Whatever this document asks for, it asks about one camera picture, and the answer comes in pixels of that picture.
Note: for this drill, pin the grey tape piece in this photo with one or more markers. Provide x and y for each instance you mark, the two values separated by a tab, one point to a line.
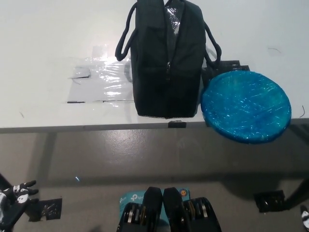
79	72

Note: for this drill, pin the small black tape strip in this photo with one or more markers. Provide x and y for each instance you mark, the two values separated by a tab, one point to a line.
177	124

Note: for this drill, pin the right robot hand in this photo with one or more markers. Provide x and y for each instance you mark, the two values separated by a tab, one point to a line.
305	215

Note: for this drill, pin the large black tape patch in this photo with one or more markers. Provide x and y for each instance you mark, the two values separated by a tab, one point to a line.
231	64

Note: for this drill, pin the teal router box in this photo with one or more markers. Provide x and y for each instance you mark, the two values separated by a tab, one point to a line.
131	197

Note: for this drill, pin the black table leg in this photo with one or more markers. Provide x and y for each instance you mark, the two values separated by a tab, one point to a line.
298	193
3	180

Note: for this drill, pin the black floor tape patch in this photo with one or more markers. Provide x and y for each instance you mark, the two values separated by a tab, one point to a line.
269	201
48	209

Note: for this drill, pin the blue plastic-wrapped plate stack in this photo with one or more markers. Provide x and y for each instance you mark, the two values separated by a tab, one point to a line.
246	104

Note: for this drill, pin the clear plastic film sheet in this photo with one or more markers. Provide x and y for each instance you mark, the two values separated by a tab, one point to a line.
108	82

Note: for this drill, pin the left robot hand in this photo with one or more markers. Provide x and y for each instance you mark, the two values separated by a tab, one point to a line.
20	195

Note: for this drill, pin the black fabric bag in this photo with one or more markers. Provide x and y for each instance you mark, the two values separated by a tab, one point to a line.
149	72

